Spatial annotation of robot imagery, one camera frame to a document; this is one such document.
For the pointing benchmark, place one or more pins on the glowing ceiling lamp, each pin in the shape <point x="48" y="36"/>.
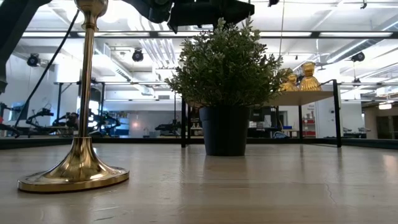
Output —
<point x="385" y="106"/>

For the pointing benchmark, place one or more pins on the amber ribbed glass candle holder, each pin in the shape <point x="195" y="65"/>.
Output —
<point x="309" y="82"/>
<point x="290" y="85"/>

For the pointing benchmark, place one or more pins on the black ceiling spotlight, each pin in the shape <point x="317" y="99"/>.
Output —
<point x="33" y="60"/>
<point x="137" y="55"/>
<point x="358" y="56"/>

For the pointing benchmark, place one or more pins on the red storage rack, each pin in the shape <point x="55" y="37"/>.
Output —
<point x="309" y="127"/>

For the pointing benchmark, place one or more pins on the black table edge rail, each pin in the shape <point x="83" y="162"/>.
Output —
<point x="31" y="142"/>

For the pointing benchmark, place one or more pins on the black overhead frame bar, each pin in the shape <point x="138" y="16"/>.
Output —
<point x="124" y="34"/>

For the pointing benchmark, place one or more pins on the dark plant pot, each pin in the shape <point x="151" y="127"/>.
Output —
<point x="225" y="130"/>

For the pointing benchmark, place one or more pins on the wooden shelf with black frame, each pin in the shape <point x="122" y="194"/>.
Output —
<point x="298" y="98"/>

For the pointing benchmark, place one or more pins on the black background robot arm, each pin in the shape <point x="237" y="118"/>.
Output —
<point x="40" y="115"/>
<point x="65" y="119"/>
<point x="168" y="127"/>

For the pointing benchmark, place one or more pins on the green artificial plant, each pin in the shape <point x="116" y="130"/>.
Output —
<point x="227" y="68"/>

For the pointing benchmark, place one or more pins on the tall brass candlestick wide base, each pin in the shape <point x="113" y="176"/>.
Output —
<point x="81" y="174"/>

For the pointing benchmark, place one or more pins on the computer monitor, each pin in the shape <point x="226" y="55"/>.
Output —
<point x="17" y="112"/>

